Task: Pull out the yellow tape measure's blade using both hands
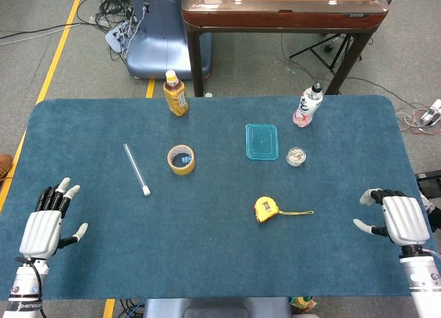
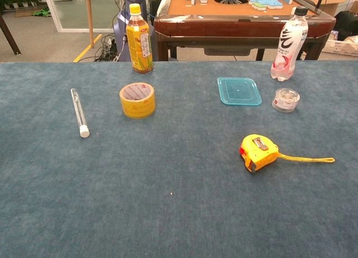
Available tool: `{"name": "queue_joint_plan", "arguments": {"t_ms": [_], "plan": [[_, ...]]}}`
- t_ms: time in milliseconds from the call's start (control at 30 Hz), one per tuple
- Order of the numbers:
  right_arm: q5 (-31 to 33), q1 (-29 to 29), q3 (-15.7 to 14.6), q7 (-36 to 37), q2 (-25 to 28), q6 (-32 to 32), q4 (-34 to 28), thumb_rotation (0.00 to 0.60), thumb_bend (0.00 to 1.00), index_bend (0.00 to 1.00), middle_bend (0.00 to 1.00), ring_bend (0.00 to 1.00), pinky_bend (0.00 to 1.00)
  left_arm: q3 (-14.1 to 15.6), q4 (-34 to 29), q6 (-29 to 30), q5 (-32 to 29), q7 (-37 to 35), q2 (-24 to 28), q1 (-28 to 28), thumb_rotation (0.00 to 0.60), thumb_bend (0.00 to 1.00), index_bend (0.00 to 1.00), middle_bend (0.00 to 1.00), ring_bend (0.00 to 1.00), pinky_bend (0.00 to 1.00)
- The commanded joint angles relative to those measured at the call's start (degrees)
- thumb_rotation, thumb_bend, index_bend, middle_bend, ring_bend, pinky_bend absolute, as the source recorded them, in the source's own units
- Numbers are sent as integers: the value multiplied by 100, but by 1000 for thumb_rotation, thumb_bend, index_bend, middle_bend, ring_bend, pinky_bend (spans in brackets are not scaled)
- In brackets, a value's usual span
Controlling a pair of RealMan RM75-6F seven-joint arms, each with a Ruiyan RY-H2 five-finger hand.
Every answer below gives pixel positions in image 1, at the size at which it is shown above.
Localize yellow snack bag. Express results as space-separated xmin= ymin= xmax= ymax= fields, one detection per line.
xmin=291 ymin=296 xmax=318 ymax=314

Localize white power adapter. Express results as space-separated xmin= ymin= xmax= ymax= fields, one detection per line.
xmin=420 ymin=99 xmax=441 ymax=128

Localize teal plastic container lid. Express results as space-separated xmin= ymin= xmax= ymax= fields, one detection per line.
xmin=245 ymin=123 xmax=280 ymax=161

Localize yellow tape measure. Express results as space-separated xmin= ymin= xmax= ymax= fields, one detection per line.
xmin=254 ymin=196 xmax=315 ymax=224

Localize black floor cable bundle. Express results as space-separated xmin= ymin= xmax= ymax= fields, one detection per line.
xmin=75 ymin=0 xmax=145 ymax=32

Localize clear tube with white cap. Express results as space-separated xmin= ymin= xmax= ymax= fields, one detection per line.
xmin=123 ymin=143 xmax=152 ymax=197

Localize brown shoe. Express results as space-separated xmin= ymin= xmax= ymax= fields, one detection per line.
xmin=0 ymin=154 xmax=14 ymax=181

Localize black tripod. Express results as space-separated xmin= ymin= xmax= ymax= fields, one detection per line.
xmin=289 ymin=33 xmax=365 ymax=76

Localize white power strip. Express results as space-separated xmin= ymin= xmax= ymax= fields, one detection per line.
xmin=105 ymin=21 xmax=139 ymax=53

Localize tea bottle with yellow cap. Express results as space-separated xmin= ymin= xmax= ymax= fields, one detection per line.
xmin=163 ymin=70 xmax=190 ymax=117

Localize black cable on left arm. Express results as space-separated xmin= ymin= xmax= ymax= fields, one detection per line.
xmin=13 ymin=257 xmax=48 ymax=318

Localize yellow packing tape roll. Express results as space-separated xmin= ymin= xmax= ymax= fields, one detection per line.
xmin=167 ymin=144 xmax=196 ymax=176

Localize blue felt table mat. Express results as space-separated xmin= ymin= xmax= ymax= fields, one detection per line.
xmin=0 ymin=95 xmax=438 ymax=301

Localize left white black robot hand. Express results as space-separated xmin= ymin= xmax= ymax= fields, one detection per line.
xmin=19 ymin=177 xmax=89 ymax=260

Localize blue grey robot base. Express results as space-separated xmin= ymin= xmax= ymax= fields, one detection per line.
xmin=125 ymin=0 xmax=213 ymax=80

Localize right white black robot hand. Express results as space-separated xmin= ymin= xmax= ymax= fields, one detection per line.
xmin=352 ymin=188 xmax=431 ymax=248

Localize pink white plastic bag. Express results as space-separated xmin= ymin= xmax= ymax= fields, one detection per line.
xmin=292 ymin=82 xmax=325 ymax=128

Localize small round clear container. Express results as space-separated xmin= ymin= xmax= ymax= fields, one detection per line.
xmin=285 ymin=146 xmax=307 ymax=168

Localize grey robot torso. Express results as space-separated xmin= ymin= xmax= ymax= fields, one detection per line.
xmin=143 ymin=297 xmax=292 ymax=318

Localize red white floor cables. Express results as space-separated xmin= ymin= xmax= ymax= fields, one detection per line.
xmin=396 ymin=107 xmax=441 ymax=136

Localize brown wooden mahjong table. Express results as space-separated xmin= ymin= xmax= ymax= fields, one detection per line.
xmin=181 ymin=0 xmax=390 ymax=97

